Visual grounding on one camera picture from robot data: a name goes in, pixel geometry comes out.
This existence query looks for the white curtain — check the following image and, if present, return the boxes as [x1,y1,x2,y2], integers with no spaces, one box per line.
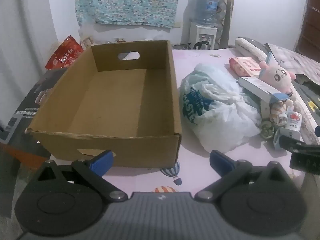
[0,0,59,80]

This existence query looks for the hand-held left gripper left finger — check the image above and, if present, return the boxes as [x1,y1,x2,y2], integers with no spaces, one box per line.
[32,149,128,203]

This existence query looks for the red snack bag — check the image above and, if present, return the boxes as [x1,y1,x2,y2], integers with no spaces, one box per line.
[45,35,84,70]

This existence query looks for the cream plush item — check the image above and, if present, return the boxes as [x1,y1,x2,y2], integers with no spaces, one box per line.
[269,99,295,126]

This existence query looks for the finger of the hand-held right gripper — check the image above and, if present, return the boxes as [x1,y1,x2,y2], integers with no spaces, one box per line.
[278,135,320,153]

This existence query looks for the black printed carton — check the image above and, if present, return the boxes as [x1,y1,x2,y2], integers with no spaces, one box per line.
[0,67,67,161]

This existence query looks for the patterned board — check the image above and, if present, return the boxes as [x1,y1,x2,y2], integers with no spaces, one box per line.
[216,0,235,49]

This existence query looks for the grey quilt yellow marks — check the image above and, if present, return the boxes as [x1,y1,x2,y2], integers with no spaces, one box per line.
[242,37,320,128]

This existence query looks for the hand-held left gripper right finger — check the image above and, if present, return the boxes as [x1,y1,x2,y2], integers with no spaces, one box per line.
[194,149,292,203]

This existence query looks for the green scrunchie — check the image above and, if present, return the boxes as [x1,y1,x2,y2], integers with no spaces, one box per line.
[259,119,277,139]

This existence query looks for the white plastic bag blue print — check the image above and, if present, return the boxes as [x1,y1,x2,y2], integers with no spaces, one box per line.
[179,64,262,153]

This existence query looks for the floral teal wall cloth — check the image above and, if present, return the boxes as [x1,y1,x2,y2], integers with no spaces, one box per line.
[74,0,190,28]

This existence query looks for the lilac grid printed sheet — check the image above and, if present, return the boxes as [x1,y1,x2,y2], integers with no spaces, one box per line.
[264,42,320,81]

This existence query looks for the white carton blue flap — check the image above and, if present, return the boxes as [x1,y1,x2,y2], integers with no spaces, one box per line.
[238,76,288,106]

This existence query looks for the rolled white blanket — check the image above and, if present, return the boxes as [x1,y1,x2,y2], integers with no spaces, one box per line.
[235,37,317,143]

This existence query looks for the pink balloon printed sheet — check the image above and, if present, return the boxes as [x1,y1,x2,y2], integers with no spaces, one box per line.
[50,47,320,193]

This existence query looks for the brown wooden cabinet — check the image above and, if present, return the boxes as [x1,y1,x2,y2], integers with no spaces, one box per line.
[295,0,320,55]

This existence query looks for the brown cardboard box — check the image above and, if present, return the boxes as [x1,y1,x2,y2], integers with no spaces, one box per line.
[24,40,182,168]

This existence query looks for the pink plush toy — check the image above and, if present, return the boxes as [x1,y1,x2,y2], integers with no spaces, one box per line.
[259,60,297,98]

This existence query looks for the steel electric kettle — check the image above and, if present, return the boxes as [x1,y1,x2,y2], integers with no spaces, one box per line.
[194,40,210,51]

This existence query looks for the white water dispenser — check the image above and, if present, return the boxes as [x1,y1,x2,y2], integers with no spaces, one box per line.
[189,22,217,50]

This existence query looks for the small white bottle red label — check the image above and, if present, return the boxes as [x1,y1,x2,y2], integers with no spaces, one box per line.
[286,111,303,140]

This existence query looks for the pink wet wipes pack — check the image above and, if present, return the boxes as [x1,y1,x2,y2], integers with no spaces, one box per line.
[229,56,263,77]

